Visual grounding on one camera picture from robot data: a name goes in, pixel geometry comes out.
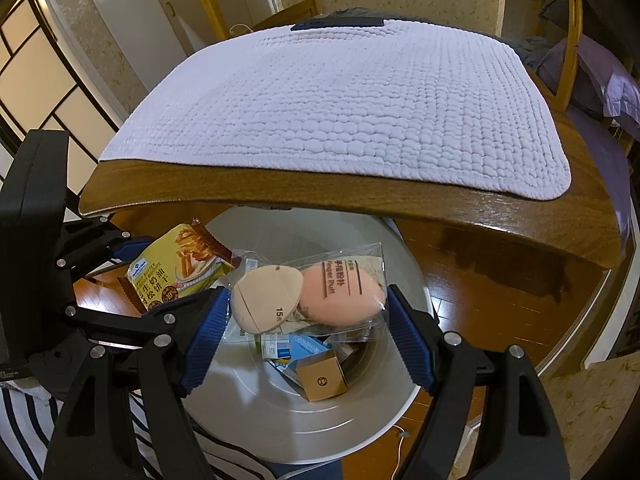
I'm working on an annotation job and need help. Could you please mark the white closet doors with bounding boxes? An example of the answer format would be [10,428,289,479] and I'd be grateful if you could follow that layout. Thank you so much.
[92,0,282,91]

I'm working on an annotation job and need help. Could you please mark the white quilted mat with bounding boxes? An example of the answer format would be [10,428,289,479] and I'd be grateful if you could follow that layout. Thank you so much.
[101,20,572,200]

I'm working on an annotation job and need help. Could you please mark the dark blue smartphone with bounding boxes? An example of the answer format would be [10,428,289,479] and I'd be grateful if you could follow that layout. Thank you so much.
[291,15,385,32]

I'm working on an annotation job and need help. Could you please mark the small gold Loreal box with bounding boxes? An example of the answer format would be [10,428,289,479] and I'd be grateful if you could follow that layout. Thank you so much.
[296,350,348,402]

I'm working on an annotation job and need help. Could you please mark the wooden bunk bed frame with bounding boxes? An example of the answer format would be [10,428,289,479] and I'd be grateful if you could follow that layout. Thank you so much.
[200,0,584,112]

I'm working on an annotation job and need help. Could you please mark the purple pillow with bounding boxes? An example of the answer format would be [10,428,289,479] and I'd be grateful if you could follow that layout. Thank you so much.
[567,36,639,236]

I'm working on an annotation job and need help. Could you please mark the grey brown duvet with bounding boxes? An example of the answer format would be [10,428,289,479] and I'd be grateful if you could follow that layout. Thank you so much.
[319,6,551,61]

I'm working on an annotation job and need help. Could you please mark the white trash bin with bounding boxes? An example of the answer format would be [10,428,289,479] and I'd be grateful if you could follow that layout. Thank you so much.
[183,207,432,465]

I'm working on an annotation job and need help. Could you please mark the shoji sliding screen door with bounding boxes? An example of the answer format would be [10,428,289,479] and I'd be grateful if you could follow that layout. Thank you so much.
[1,0,118,195]

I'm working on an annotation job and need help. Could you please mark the makeup puff sponges packet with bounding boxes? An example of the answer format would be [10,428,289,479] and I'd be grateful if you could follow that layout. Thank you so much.
[224,242,388,344]

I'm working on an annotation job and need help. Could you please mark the yellow biscuit packet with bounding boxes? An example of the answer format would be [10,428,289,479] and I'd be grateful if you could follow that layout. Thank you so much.
[119,219,239,313]

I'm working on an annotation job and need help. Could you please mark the wooden table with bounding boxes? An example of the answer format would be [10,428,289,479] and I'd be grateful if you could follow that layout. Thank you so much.
[78,66,624,270]

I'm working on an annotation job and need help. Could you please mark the blue white carton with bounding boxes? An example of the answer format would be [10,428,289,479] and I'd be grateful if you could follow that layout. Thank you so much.
[259,334,329,363]

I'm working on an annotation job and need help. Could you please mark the striped black white clothing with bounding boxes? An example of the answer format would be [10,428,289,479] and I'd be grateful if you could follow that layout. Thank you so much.
[1,386,274,479]

